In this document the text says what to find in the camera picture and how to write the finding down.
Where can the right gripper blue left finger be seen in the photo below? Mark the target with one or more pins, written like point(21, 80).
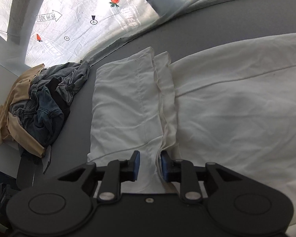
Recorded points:
point(115, 173)

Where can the tan garment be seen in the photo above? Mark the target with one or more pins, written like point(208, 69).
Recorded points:
point(11, 128)

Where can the grey shirt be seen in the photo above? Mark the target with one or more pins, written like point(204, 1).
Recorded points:
point(72, 77)

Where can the carrot print curtain sheet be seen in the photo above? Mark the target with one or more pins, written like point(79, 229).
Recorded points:
point(52, 32)

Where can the dark denim jeans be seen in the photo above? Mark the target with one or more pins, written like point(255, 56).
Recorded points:
point(45, 113)

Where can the grey cloth piece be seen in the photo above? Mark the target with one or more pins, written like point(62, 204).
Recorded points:
point(46, 159)

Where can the white trousers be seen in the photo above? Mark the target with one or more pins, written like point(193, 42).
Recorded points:
point(234, 104)

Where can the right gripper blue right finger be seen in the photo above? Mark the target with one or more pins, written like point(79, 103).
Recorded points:
point(185, 173)

